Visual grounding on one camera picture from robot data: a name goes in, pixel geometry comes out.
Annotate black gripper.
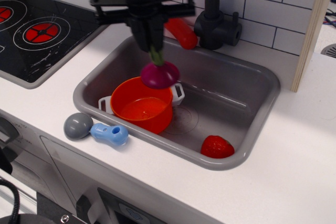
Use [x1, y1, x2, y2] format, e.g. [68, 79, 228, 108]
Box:
[90, 0, 195, 52]

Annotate purple toy beet green stem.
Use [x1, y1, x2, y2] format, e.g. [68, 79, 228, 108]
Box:
[140, 46, 180, 89]

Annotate grey plastic sink basin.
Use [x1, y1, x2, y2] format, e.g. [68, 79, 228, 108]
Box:
[73, 37, 280, 170]

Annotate red toy sausage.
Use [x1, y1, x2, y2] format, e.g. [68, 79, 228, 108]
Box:
[164, 18, 198, 50]

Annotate dark grey toy faucet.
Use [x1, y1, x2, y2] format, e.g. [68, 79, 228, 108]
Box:
[194, 0, 242, 50]

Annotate black toy stove top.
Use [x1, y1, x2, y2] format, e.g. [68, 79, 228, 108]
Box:
[1, 0, 106, 89]

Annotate grey and blue toy scoop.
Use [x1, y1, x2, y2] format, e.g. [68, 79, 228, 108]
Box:
[63, 112, 129, 148]

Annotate red toy strawberry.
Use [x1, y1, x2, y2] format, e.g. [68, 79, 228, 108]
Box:
[201, 135, 235, 159]

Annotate light wooden side panel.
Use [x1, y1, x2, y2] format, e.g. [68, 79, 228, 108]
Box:
[290, 0, 330, 92]

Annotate grey oven knob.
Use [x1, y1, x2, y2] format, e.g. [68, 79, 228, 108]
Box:
[0, 117, 19, 147]

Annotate grey round floor vent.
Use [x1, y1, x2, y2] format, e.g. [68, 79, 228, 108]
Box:
[321, 44, 336, 58]

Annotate orange toy pot white handles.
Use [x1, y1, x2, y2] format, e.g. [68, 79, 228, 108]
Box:
[98, 77, 185, 134]

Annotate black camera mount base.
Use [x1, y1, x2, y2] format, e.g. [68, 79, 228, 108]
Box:
[1, 194, 86, 223]

